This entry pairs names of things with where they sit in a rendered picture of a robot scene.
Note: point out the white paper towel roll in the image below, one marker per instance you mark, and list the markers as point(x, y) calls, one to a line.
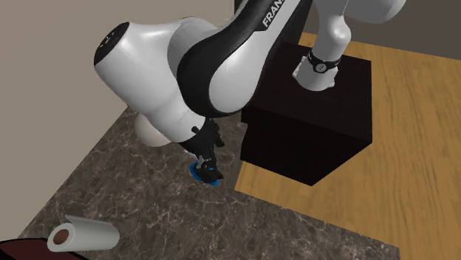
point(88, 236)

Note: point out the blue round object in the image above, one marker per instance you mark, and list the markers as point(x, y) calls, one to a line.
point(195, 173)

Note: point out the dark red round object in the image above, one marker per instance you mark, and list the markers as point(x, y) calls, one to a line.
point(25, 250)

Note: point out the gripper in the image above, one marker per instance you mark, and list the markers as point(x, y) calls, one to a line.
point(203, 140)

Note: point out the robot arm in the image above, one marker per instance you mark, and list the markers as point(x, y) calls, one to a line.
point(144, 72)

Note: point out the black robot stand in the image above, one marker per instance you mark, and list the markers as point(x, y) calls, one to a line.
point(306, 144)

